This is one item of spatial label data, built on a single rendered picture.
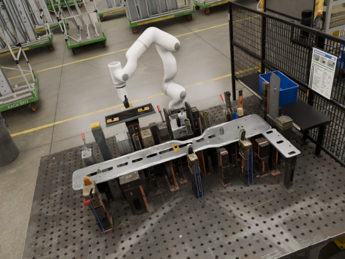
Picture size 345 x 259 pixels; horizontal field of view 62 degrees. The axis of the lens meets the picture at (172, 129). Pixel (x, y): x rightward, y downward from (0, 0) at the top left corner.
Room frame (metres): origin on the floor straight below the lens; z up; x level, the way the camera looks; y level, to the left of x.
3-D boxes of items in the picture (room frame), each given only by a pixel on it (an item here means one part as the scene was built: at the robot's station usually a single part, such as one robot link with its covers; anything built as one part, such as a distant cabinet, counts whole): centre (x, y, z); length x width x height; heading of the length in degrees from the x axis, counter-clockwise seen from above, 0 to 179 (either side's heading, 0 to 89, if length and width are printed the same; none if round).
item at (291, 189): (1.26, -0.68, 0.84); 0.11 x 0.06 x 0.29; 10
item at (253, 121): (1.51, 0.02, 1.00); 1.38 x 0.22 x 0.02; 100
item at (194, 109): (1.77, -0.18, 0.91); 0.07 x 0.05 x 0.42; 10
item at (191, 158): (1.36, -0.09, 0.87); 0.12 x 0.09 x 0.35; 10
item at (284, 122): (1.52, -0.75, 0.88); 0.08 x 0.08 x 0.36; 10
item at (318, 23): (1.81, -1.07, 1.53); 0.06 x 0.06 x 0.20
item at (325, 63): (1.60, -1.02, 1.30); 0.23 x 0.02 x 0.31; 10
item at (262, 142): (1.43, -0.56, 0.84); 0.11 x 0.10 x 0.28; 10
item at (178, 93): (2.05, -0.09, 1.09); 0.19 x 0.12 x 0.24; 33
